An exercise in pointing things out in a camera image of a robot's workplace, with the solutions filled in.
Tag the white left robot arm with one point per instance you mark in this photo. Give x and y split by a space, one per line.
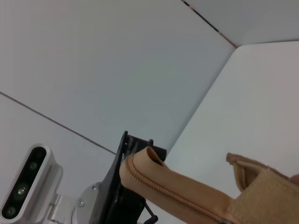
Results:
86 205

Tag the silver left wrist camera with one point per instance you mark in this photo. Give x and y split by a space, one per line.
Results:
50 168

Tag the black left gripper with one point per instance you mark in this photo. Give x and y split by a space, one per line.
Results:
112 198

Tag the khaki canvas food bag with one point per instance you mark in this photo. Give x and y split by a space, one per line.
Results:
187 186

